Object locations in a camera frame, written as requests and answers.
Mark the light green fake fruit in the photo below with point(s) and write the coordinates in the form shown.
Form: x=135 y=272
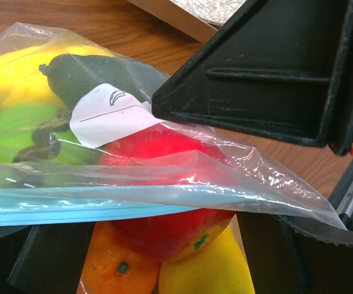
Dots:
x=33 y=135

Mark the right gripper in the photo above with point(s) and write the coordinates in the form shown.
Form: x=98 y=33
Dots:
x=273 y=70

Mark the red fake apple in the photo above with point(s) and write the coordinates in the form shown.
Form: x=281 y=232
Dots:
x=182 y=167

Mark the yellow fake mango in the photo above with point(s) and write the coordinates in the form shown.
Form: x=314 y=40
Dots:
x=220 y=268

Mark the clear zip top bag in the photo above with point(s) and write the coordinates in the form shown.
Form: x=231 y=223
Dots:
x=88 y=193

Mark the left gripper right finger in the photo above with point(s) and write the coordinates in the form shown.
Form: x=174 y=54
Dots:
x=296 y=254

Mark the fake orange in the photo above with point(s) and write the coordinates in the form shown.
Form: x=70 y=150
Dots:
x=110 y=267

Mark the dark green fake avocado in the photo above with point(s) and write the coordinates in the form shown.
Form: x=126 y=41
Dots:
x=70 y=76

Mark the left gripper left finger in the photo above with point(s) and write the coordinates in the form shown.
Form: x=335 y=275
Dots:
x=43 y=258

